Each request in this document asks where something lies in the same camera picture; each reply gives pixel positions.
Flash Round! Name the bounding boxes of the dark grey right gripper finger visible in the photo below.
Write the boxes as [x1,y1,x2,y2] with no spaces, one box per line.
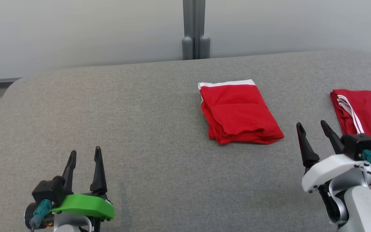
[296,122,320,168]
[320,120,345,155]

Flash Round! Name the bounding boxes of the teal left camera connector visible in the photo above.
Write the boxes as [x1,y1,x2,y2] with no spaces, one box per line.
[29,199,53,228]

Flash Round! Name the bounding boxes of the red shorts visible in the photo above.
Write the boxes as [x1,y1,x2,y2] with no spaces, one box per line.
[198,79,285,145]

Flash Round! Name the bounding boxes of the grey partition post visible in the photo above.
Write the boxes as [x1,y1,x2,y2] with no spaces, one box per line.
[181,0,211,61]

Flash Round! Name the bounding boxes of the grey fabric sofa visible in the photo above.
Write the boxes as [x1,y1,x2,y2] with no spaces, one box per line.
[0,49,371,232]

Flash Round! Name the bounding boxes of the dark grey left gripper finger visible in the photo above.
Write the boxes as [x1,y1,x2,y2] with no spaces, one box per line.
[90,146,108,196]
[62,150,77,194]

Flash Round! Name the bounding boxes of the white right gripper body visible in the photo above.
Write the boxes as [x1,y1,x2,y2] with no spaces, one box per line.
[301,153,371,193]

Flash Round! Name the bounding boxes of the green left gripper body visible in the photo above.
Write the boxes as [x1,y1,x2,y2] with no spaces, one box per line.
[51,193,115,221]

